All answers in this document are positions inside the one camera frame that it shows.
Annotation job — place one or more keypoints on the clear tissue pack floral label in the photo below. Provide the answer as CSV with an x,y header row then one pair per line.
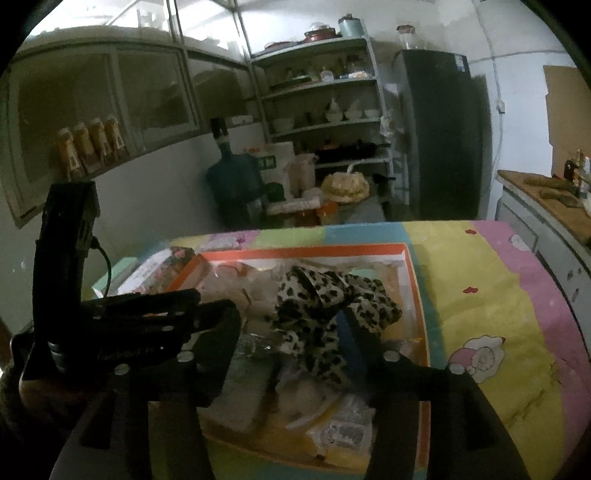
x,y
161,267

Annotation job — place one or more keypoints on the glass jar with red lid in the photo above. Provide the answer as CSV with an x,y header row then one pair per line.
x,y
406,39

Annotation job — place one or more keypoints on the dark grey fridge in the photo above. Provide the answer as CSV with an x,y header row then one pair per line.
x,y
438,138

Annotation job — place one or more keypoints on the cardboard sheet on wall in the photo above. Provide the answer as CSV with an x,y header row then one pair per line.
x,y
568,115

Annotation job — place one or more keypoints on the black pan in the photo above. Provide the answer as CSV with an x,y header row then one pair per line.
x,y
351,148

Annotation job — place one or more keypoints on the colourful printed blanket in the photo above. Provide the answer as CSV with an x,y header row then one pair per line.
x,y
485,286

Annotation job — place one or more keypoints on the blue water jug with pump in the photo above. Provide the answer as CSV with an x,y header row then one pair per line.
x,y
233,184

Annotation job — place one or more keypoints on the white sack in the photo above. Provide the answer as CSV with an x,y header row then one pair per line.
x,y
277,161

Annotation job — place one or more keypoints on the mint green box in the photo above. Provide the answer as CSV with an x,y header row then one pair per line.
x,y
117,272

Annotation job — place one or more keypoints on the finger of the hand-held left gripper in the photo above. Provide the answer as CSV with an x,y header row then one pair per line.
x,y
175,302
175,334

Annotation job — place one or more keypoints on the green plastic jar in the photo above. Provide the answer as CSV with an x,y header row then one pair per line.
x,y
272,193

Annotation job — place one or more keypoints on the person's left forearm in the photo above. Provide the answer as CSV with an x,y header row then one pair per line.
x,y
9,406

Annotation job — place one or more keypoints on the pink plastic pitcher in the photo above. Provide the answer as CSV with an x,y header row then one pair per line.
x,y
302,175

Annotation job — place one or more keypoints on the cluster of condiment bottles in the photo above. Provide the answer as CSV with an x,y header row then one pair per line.
x,y
579,170

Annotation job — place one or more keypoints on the white shelf unit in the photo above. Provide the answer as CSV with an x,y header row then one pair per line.
x,y
323,85

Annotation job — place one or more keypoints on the kitchen counter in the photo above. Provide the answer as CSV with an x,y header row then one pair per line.
x,y
531,221

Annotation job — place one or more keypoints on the red pot with lid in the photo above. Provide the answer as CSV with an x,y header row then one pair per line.
x,y
321,34

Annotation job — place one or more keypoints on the floral tissue packet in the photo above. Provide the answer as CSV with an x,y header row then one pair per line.
x,y
244,392

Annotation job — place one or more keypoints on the leopard print cloth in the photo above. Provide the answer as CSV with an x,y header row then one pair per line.
x,y
318,323

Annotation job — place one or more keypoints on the yellow snack packet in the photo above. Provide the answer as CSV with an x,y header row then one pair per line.
x,y
341,431

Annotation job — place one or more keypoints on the yellow food in bag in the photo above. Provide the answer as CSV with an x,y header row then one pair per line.
x,y
346,187

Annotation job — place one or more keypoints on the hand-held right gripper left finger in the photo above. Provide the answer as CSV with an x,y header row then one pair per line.
x,y
221,332

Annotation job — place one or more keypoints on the cardboard box with orange rim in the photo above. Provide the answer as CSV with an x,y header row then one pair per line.
x,y
415,295

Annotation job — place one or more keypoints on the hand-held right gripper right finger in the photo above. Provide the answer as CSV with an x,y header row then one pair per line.
x,y
355,332

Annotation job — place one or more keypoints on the person's left hand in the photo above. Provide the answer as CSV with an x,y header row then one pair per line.
x,y
55,394

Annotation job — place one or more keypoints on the white framed interior window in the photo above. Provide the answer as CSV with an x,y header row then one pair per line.
x,y
114,92

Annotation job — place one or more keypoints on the row of white bowls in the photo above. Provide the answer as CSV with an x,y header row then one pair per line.
x,y
353,113

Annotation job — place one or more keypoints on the teal pot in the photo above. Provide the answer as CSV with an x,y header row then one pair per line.
x,y
353,27

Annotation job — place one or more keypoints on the orange drink bottle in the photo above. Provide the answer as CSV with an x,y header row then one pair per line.
x,y
70,154
101,143
85,147
116,137

